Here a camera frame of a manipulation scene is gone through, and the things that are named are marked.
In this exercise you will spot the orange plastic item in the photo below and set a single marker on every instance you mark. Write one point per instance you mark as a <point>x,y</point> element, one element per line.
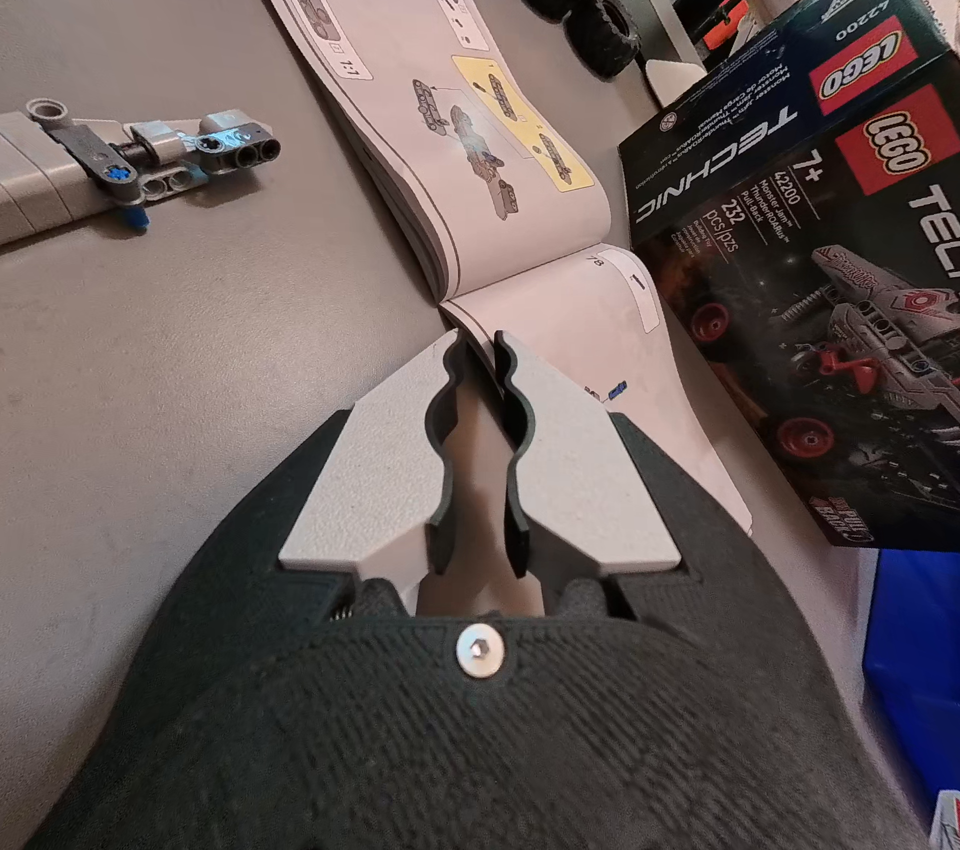
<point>727,17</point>

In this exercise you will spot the grey desk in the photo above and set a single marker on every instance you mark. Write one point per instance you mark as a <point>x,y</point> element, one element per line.
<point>150,377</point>

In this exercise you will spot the dark toy set box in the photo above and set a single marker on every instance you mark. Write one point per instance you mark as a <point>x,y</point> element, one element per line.
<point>750,227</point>

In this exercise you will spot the white plastic piece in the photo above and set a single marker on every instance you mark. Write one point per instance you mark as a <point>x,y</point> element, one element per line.
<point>675,81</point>

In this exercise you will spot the instruction booklet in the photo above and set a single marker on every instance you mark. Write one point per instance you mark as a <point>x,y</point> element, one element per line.
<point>375,39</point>

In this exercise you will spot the blue plastic bin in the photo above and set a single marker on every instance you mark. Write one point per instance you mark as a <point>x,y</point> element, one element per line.
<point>915,677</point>

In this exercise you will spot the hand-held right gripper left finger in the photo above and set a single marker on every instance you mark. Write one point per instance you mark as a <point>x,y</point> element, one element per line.
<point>352,490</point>

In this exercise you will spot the grey brick assembly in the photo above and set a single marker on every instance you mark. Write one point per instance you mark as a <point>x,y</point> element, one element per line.
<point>225,141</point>

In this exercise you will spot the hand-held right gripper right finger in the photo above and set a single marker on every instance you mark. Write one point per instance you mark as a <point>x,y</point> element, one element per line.
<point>592,490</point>

